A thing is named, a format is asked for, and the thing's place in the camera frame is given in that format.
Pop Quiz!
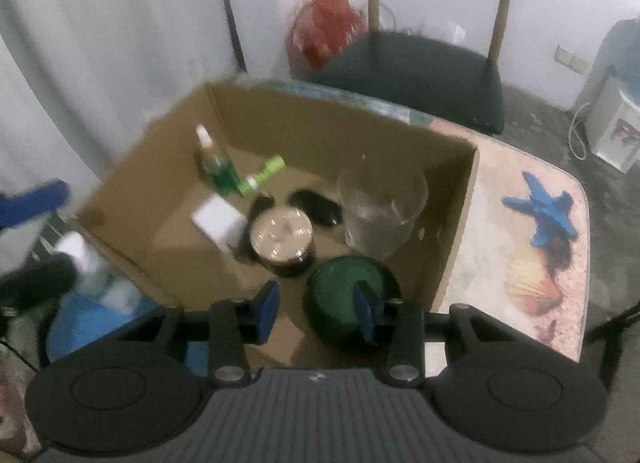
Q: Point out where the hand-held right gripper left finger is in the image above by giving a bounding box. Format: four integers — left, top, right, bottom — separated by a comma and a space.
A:
112, 280, 281, 388

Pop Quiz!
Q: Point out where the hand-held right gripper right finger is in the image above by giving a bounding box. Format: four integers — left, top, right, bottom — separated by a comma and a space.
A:
353, 281, 529, 385

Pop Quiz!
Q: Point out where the white power cord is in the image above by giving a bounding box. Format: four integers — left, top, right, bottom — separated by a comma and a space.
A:
569, 102, 594, 162

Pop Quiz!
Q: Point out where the white wall socket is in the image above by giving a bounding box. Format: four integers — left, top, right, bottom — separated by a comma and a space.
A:
554, 43, 591, 75

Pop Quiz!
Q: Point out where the white water dispenser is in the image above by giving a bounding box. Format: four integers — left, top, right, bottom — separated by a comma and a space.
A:
582, 75, 640, 174

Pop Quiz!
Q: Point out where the white charger plug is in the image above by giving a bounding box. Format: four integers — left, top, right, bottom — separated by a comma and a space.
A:
192, 192, 249, 255

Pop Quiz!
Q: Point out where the clear glass cup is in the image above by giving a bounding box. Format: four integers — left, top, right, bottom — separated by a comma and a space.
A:
337, 160, 429, 260

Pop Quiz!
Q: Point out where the green dropper bottle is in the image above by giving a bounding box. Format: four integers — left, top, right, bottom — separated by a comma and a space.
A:
194, 125, 241, 195

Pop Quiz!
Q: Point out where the red plastic bag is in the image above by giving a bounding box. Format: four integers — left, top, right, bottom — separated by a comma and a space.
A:
289, 0, 369, 72

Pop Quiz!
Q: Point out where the dark green round jar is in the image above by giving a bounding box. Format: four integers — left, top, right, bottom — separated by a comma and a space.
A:
304, 255, 402, 340

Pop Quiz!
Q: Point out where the black metal stand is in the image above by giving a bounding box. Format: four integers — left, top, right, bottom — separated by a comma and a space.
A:
584, 300, 640, 395

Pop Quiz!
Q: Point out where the white curtain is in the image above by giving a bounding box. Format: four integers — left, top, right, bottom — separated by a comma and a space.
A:
0, 0, 282, 245

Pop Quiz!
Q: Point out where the black jar with gold lid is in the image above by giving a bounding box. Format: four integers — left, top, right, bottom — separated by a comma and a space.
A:
247, 208, 316, 277

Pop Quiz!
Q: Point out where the black oval case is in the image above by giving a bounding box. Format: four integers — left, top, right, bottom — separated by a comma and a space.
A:
289, 190, 344, 227

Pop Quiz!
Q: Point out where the beach print table mat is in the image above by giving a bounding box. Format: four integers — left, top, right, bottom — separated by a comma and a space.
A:
45, 78, 594, 365

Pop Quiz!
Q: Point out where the green lighter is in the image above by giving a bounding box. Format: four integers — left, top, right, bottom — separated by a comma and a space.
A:
239, 155, 286, 195

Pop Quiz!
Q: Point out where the white bottle with green label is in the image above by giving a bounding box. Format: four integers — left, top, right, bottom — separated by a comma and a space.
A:
53, 231, 144, 315

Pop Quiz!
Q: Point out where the wooden chair with black seat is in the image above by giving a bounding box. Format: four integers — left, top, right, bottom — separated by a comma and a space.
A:
307, 0, 531, 137

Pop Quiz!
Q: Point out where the brown cardboard box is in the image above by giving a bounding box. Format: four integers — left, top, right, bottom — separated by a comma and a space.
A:
75, 80, 481, 370

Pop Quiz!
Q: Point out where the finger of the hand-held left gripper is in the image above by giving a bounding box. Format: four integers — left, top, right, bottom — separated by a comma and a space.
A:
0, 253, 77, 310
0, 180, 69, 230

